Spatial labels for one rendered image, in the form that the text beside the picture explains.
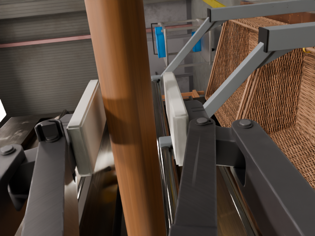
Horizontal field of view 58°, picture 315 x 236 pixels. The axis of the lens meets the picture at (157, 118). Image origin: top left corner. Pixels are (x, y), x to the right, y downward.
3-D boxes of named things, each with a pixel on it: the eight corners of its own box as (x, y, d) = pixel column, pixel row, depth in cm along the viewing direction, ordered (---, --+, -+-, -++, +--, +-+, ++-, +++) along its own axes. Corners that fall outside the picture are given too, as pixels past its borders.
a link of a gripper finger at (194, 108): (194, 146, 12) (263, 139, 12) (179, 100, 17) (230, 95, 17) (195, 174, 13) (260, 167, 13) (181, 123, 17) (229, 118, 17)
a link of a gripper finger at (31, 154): (69, 188, 13) (3, 195, 13) (87, 134, 17) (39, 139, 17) (61, 161, 12) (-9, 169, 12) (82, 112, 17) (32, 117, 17)
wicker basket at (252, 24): (290, 137, 127) (229, 144, 127) (247, 93, 178) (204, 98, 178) (304, 25, 107) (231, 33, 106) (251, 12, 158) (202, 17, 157)
